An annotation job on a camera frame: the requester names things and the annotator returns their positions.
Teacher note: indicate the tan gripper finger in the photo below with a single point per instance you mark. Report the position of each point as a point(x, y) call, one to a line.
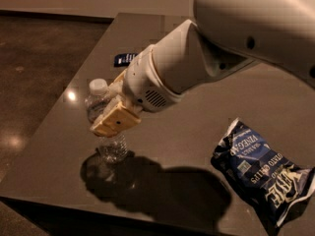
point(116, 87)
point(114, 119)

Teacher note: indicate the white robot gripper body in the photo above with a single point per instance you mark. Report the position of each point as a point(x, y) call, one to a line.
point(142, 80)

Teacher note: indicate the clear plastic water bottle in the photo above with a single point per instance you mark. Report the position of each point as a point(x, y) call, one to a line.
point(111, 145)

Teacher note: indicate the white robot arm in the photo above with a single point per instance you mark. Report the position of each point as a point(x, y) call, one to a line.
point(224, 36)

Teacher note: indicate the small blue snack wrapper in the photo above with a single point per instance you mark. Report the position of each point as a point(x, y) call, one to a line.
point(124, 59)

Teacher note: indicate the blue potato chips bag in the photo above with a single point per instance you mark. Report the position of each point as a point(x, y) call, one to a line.
point(261, 177)

